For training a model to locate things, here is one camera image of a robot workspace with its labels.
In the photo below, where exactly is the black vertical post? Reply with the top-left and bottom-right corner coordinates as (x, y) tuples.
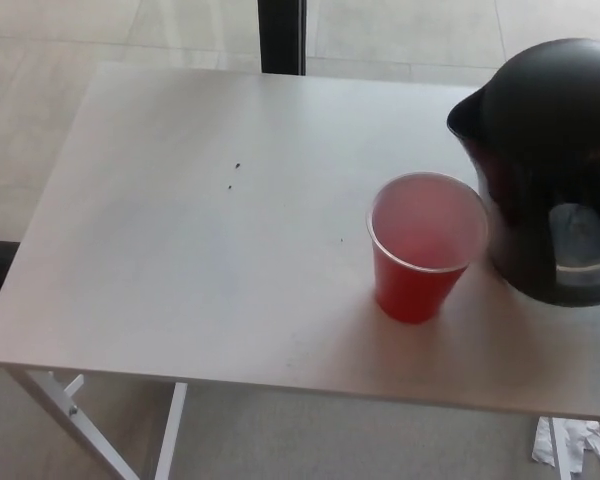
(257, 0), (309, 76)

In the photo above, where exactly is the black electric kettle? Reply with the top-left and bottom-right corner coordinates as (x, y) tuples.
(446, 37), (600, 309)

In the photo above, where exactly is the crumpled white paper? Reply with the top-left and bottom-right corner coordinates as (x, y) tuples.
(531, 416), (600, 480)

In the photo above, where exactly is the white metal table leg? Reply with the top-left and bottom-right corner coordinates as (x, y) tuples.
(549, 417), (570, 480)

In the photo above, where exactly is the red plastic cup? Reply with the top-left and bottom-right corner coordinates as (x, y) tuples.
(364, 171), (490, 325)

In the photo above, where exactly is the white metal table leg frame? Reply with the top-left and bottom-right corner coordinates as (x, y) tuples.
(4, 367), (189, 480)

